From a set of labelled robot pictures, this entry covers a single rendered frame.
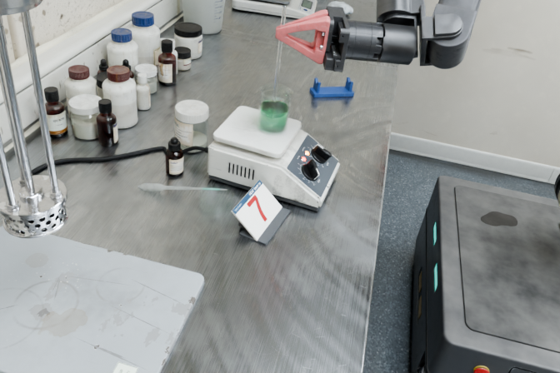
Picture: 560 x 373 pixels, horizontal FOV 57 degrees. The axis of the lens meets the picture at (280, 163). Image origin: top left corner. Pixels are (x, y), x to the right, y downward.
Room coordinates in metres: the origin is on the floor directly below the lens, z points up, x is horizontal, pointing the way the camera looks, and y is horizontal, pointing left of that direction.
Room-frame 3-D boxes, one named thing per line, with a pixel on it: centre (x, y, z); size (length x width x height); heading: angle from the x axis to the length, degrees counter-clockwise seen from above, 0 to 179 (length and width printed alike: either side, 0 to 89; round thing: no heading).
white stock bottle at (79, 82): (0.85, 0.39, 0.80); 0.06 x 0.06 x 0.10
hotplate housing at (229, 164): (0.74, 0.02, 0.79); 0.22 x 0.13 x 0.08; 75
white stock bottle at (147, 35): (1.09, 0.34, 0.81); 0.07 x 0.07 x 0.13
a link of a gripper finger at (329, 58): (0.73, -0.02, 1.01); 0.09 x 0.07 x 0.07; 95
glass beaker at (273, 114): (0.75, 0.02, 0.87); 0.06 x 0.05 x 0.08; 14
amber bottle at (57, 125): (0.78, 0.41, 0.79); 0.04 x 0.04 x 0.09
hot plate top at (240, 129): (0.74, 0.04, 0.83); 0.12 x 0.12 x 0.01; 75
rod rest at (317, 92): (1.09, -0.10, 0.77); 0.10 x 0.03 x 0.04; 110
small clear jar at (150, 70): (0.99, 0.30, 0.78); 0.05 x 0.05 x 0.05
